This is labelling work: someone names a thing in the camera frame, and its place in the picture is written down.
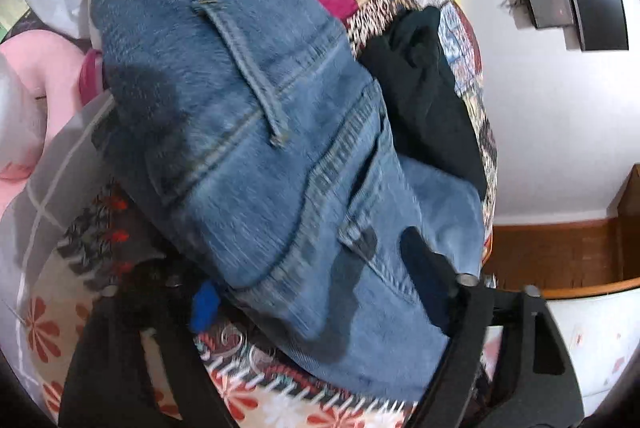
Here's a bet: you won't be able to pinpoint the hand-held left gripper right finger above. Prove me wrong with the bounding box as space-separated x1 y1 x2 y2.
399 227 585 428

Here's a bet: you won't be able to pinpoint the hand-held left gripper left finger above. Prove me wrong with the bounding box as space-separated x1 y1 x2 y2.
59 275 236 428

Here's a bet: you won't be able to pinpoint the blue denim pants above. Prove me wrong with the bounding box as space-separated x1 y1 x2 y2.
90 0 488 404

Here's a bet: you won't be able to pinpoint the patchwork printed blanket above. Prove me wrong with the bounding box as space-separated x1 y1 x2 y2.
20 0 501 428

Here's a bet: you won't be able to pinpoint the black garment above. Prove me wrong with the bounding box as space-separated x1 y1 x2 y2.
357 6 488 200

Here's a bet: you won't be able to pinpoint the wooden wardrobe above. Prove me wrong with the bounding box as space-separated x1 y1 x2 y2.
540 163 640 416

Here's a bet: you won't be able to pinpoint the pink cloth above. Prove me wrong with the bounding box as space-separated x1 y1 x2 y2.
0 33 93 181

